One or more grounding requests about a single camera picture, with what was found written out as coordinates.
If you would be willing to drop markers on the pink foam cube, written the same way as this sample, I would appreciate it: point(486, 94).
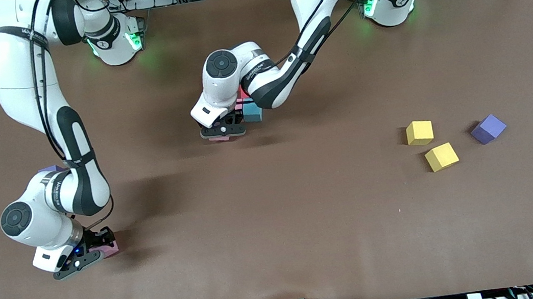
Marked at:
point(112, 249)
point(219, 139)
point(239, 104)

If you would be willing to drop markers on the crimson red foam cube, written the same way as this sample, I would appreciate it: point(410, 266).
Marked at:
point(243, 93)

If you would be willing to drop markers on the light blue foam cube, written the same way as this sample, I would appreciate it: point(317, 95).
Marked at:
point(254, 112)

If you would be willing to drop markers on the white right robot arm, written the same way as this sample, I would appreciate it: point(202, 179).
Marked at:
point(80, 184)

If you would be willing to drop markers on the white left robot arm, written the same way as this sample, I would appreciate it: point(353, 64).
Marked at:
point(223, 78)

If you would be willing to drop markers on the purple foam cube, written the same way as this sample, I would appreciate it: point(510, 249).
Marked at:
point(489, 128)
point(50, 168)

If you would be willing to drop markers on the yellow foam cube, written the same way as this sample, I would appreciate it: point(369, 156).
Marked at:
point(420, 132)
point(441, 157)

